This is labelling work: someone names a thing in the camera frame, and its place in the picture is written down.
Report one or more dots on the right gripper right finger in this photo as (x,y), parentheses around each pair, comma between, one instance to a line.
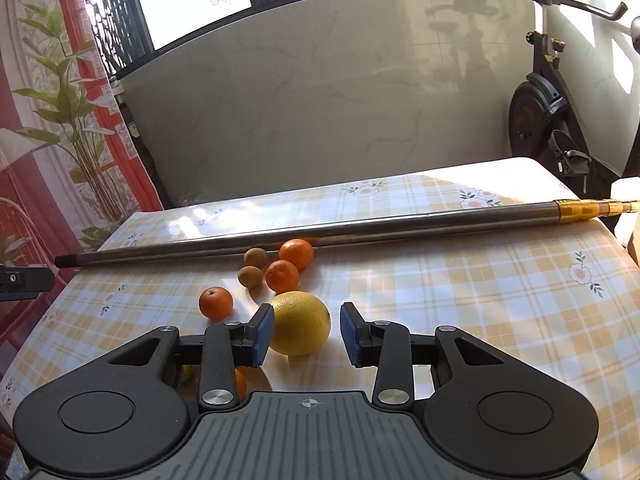
(384,345)

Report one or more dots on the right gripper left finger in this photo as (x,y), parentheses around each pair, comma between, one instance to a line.
(228,345)

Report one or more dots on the tangerine plate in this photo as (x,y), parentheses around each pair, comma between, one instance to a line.
(215,303)

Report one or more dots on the brown kiwi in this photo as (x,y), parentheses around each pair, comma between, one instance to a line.
(256,256)
(250,277)

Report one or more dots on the large yellow lemon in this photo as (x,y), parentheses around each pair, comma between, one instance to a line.
(302,323)

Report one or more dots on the tangerine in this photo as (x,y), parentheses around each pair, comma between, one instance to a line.
(282,276)
(298,252)

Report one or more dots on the cream round plate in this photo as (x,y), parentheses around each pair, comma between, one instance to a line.
(188,385)

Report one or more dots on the brown kiwi by pole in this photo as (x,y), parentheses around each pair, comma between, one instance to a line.
(256,256)

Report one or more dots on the red floral curtain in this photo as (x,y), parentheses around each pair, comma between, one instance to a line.
(70,174)

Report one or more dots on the plaid floral tablecloth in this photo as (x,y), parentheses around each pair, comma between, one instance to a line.
(564,299)

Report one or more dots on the long metal pole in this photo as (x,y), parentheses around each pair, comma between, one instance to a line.
(365,231)

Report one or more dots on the black exercise bike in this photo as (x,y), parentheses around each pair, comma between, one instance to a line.
(576,110)

